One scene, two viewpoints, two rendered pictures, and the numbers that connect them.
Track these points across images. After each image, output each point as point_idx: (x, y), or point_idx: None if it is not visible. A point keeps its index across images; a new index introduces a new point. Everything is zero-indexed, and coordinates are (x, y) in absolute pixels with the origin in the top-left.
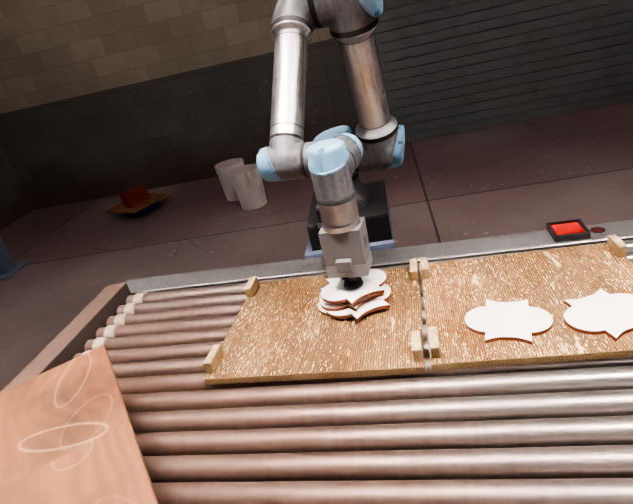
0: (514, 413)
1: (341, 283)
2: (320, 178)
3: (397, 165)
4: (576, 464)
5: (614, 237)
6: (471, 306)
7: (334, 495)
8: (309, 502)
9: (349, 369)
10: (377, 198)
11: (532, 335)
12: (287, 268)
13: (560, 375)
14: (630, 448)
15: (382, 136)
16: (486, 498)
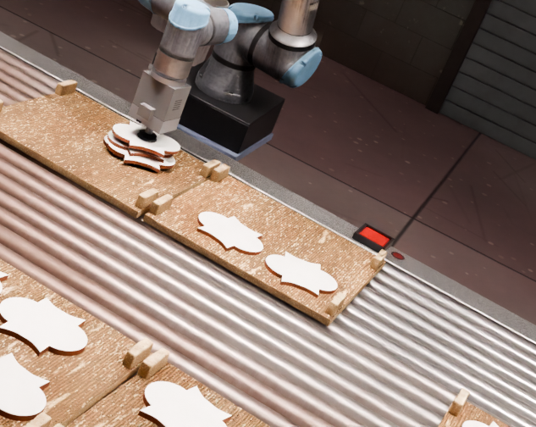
0: (167, 269)
1: (138, 130)
2: (171, 26)
3: (288, 84)
4: (168, 299)
5: (382, 252)
6: (219, 213)
7: (8, 218)
8: None
9: (85, 180)
10: (256, 108)
11: (234, 248)
12: (113, 102)
13: (221, 275)
14: (207, 313)
15: (288, 45)
16: (97, 274)
